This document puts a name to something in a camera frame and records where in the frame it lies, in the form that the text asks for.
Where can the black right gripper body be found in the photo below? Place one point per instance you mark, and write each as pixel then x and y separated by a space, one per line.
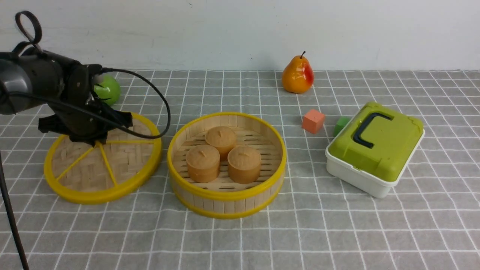
pixel 80 114

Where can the yellow rimmed woven steamer lid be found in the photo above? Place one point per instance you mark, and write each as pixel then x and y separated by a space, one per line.
pixel 94 174

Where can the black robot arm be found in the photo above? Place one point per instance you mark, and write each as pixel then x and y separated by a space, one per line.
pixel 32 79

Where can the bamboo steamer basket yellow rims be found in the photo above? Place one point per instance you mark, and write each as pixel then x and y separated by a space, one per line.
pixel 223 198

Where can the green apple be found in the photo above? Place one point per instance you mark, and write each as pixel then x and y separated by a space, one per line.
pixel 107 88

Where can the brown bun front left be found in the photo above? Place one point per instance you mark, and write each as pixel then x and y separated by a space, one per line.
pixel 203 163

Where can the brown bun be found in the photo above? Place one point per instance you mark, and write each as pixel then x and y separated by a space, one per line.
pixel 223 138
pixel 244 164
pixel 203 163

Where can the brown bun back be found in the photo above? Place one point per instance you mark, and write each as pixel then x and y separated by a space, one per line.
pixel 223 138

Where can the brown bun front right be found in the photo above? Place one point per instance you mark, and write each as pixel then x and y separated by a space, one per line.
pixel 244 164

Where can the orange red pear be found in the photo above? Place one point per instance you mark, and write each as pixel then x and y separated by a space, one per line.
pixel 298 76

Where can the orange cube block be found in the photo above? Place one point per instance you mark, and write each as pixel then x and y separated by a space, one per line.
pixel 313 121

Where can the green cube block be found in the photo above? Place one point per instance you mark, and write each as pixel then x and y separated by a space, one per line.
pixel 340 124

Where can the green lidded white storage box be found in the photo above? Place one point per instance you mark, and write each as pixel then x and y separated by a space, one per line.
pixel 372 151

